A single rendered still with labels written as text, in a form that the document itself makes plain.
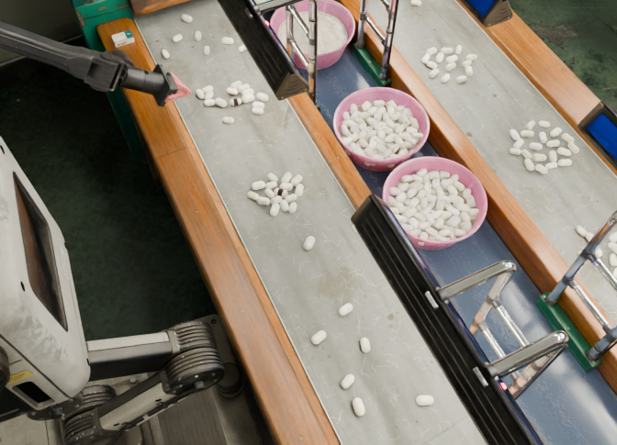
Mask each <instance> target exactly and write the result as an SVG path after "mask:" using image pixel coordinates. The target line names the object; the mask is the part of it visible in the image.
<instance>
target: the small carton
mask: <svg viewBox="0 0 617 445"><path fill-rule="evenodd" d="M111 37H112V39H113V42H114V44H115V46H116V47H120V46H123V45H126V44H129V43H131V42H135V40H134V37H133V35H132V33H131V31H130V30H127V31H124V32H121V33H118V34H115V35H112V36H111Z"/></svg>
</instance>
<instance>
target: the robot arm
mask: <svg viewBox="0 0 617 445"><path fill-rule="evenodd" d="M0 49H3V50H8V51H11V52H14V53H16V54H19V55H22V56H25V57H28V58H30V59H33V60H36V61H41V62H43V63H46V64H49V65H51V66H54V67H57V68H59V69H61V70H64V71H66V72H67V73H69V74H71V75H72V76H74V77H76V78H79V79H82V80H84V83H88V84H89V85H90V87H92V88H93V89H95V90H97V91H102V92H107V91H111V92H114V90H115V88H116V86H117V85H118V86H120V87H124V88H128V89H131V90H135V91H139V92H143V93H146V94H150V95H153V97H154V99H155V101H156V103H157V105H158V106H161V107H164V105H165V104H166V102H169V101H171V100H174V99H176V98H179V97H184V96H189V95H190V94H191V90H190V89H189V88H187V87H186V86H185V85H184V84H183V83H182V82H181V81H180V80H179V79H178V78H177V77H176V76H175V75H174V74H173V73H172V72H167V74H166V75H165V73H164V71H163V68H162V66H163V65H162V64H159V63H157V65H156V66H155V68H154V70H153V71H152V72H151V71H148V70H144V69H142V68H138V67H135V65H134V63H133V62H132V61H131V60H130V58H129V57H128V56H127V55H126V53H125V52H124V51H123V50H112V51H108V50H106V51H105V52H100V51H97V50H92V49H90V50H89V49H87V48H84V47H77V46H72V45H67V44H63V43H60V42H58V41H55V40H52V39H48V38H45V37H42V36H40V35H37V34H35V33H32V32H29V31H26V30H25V29H22V28H17V27H14V26H12V25H9V24H7V23H4V22H1V21H0ZM90 65H91V66H90ZM89 68H90V69H89ZM178 88H180V89H182V90H184V91H178Z"/></svg>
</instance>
